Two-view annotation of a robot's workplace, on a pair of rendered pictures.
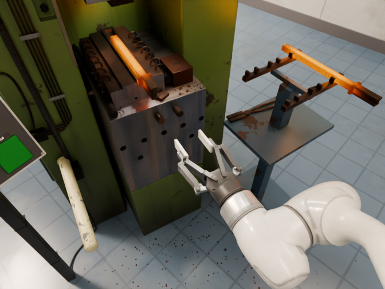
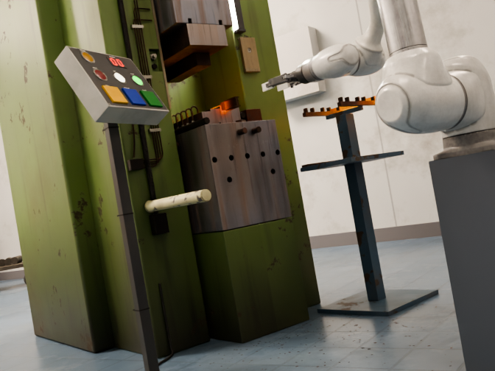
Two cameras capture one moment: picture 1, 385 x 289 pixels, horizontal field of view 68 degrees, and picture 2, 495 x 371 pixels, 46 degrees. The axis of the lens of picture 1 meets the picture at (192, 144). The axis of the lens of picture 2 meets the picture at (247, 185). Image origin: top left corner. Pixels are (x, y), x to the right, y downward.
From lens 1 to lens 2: 2.01 m
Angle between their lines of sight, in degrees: 50
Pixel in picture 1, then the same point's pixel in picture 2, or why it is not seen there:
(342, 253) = not seen: outside the picture
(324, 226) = (358, 41)
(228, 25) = (281, 104)
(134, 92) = (218, 116)
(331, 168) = not seen: hidden behind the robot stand
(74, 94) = (166, 133)
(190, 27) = (250, 98)
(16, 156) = (154, 100)
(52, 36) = (158, 82)
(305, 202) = not seen: hidden behind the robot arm
